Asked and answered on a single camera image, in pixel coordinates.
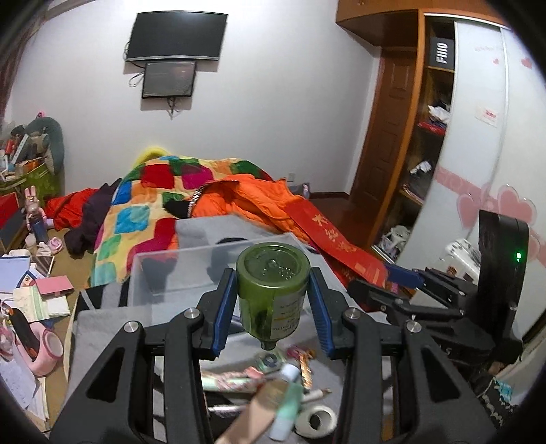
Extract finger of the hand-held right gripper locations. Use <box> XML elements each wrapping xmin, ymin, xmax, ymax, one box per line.
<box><xmin>347</xmin><ymin>279</ymin><xmax>464</xmax><ymax>326</ymax></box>
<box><xmin>385</xmin><ymin>265</ymin><xmax>479</xmax><ymax>300</ymax></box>

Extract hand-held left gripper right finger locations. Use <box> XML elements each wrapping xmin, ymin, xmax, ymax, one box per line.
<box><xmin>309</xmin><ymin>267</ymin><xmax>498</xmax><ymax>444</ymax></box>

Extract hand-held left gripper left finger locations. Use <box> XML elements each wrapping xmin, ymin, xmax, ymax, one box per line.
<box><xmin>50</xmin><ymin>268</ymin><xmax>237</xmax><ymax>444</ymax></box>

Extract green glass jar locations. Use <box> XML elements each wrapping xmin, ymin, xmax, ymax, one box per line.
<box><xmin>236</xmin><ymin>242</ymin><xmax>311</xmax><ymax>351</ymax></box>

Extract clear plastic storage box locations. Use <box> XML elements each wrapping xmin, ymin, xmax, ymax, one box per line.
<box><xmin>128</xmin><ymin>233</ymin><xmax>329</xmax><ymax>310</ymax></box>

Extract pale green tube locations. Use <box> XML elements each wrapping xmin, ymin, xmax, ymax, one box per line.
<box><xmin>269</xmin><ymin>363</ymin><xmax>306</xmax><ymax>442</ymax></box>

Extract white bag on floor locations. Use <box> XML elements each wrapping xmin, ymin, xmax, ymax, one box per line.
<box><xmin>379</xmin><ymin>225</ymin><xmax>411</xmax><ymax>260</ymax></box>

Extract white suitcase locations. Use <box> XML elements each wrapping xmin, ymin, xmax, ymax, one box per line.
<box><xmin>445</xmin><ymin>239</ymin><xmax>484</xmax><ymax>280</ymax></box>

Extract red and gold wrapper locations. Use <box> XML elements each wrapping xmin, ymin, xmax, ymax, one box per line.
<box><xmin>288</xmin><ymin>348</ymin><xmax>317</xmax><ymax>390</ymax></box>

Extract red paper banner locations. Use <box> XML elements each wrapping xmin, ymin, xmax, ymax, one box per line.
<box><xmin>284</xmin><ymin>200</ymin><xmax>389</xmax><ymax>290</ymax></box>

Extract braided hair band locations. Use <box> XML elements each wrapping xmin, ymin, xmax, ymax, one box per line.
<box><xmin>200</xmin><ymin>366</ymin><xmax>266</xmax><ymax>392</ymax></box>

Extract silver pen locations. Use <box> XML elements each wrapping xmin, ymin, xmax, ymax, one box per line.
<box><xmin>208</xmin><ymin>403</ymin><xmax>249</xmax><ymax>417</ymax></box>

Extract white tape roll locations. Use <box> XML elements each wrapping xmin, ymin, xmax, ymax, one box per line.
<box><xmin>295</xmin><ymin>403</ymin><xmax>339</xmax><ymax>439</ymax></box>

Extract beige cosmetic tube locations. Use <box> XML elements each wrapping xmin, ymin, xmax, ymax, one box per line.
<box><xmin>215</xmin><ymin>378</ymin><xmax>291</xmax><ymax>444</ymax></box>

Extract orange puffer jacket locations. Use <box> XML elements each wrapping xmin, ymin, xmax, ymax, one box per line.
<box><xmin>168</xmin><ymin>173</ymin><xmax>325</xmax><ymax>257</ymax></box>

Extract black white patterned clothing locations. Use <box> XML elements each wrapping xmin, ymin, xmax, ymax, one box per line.
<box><xmin>473</xmin><ymin>366</ymin><xmax>519</xmax><ymax>430</ymax></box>

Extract colourful patchwork blanket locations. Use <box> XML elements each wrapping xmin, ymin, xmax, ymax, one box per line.
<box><xmin>87</xmin><ymin>154</ymin><xmax>278</xmax><ymax>288</ymax></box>

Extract grey blanket with black pattern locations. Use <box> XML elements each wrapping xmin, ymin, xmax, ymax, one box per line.
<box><xmin>68</xmin><ymin>216</ymin><xmax>402</xmax><ymax>444</ymax></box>

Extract wooden wardrobe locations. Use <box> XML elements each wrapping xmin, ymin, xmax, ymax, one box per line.
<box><xmin>336</xmin><ymin>0</ymin><xmax>513</xmax><ymax>265</ymax></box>

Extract wooden door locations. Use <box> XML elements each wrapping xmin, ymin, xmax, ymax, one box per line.
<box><xmin>347</xmin><ymin>46</ymin><xmax>418</xmax><ymax>252</ymax></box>

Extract dark purple garment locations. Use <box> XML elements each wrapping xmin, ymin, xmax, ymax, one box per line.
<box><xmin>64</xmin><ymin>183</ymin><xmax>123</xmax><ymax>258</ymax></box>

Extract white folded clothes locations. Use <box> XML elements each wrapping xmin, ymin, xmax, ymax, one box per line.
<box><xmin>428</xmin><ymin>100</ymin><xmax>451</xmax><ymax>125</ymax></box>

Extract yellow pillow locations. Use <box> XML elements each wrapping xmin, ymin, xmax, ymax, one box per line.
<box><xmin>135</xmin><ymin>146</ymin><xmax>170</xmax><ymax>166</ymax></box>

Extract pink book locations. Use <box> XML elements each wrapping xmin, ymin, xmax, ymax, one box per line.
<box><xmin>34</xmin><ymin>275</ymin><xmax>74</xmax><ymax>296</ymax></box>

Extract red garment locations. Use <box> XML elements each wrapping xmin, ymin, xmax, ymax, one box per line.
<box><xmin>45</xmin><ymin>189</ymin><xmax>103</xmax><ymax>230</ymax></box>

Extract pink tape dispenser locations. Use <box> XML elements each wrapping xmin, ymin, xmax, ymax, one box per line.
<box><xmin>25</xmin><ymin>322</ymin><xmax>64</xmax><ymax>377</ymax></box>

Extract black oblong case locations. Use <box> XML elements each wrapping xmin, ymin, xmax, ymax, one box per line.
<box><xmin>9</xmin><ymin>308</ymin><xmax>44</xmax><ymax>358</ymax></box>

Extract rabbit doll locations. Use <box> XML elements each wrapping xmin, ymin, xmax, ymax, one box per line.
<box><xmin>23</xmin><ymin>185</ymin><xmax>50</xmax><ymax>245</ymax></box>

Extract pile of papers and books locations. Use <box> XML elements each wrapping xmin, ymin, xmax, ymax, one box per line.
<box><xmin>0</xmin><ymin>254</ymin><xmax>73</xmax><ymax>432</ymax></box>

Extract green cardboard box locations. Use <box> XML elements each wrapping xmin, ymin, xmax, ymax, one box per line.
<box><xmin>0</xmin><ymin>163</ymin><xmax>61</xmax><ymax>202</ymax></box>

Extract black box with white print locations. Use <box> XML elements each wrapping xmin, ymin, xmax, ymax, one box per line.
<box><xmin>428</xmin><ymin>36</ymin><xmax>455</xmax><ymax>71</ymax></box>

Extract red box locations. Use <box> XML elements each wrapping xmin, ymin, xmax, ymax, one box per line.
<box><xmin>0</xmin><ymin>192</ymin><xmax>27</xmax><ymax>253</ymax></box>

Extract grey plush toy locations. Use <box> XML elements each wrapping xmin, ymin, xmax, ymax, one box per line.
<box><xmin>11</xmin><ymin>116</ymin><xmax>66</xmax><ymax>175</ymax></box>

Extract small wall monitor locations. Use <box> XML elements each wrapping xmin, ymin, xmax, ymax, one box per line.
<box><xmin>142</xmin><ymin>61</ymin><xmax>198</xmax><ymax>100</ymax></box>

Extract large wall television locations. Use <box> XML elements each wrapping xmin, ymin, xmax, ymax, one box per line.
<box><xmin>125</xmin><ymin>12</ymin><xmax>229</xmax><ymax>63</ymax></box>

